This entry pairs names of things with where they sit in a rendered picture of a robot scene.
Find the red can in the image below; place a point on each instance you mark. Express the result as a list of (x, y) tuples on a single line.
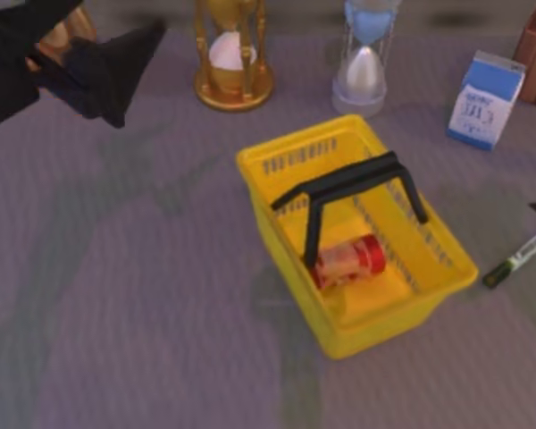
[(350, 263)]

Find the green and white marker pen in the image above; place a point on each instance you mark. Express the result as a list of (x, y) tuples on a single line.
[(513, 261)]

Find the orange rounded object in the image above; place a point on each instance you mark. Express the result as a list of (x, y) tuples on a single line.
[(69, 33)]

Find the gold hourglass with white sand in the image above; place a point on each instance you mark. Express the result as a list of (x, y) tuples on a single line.
[(232, 58)]

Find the blue and white milk carton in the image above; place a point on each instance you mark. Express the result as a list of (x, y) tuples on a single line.
[(484, 105)]

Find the clear hourglass with blue sand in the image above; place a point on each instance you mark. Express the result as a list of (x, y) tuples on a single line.
[(362, 62)]

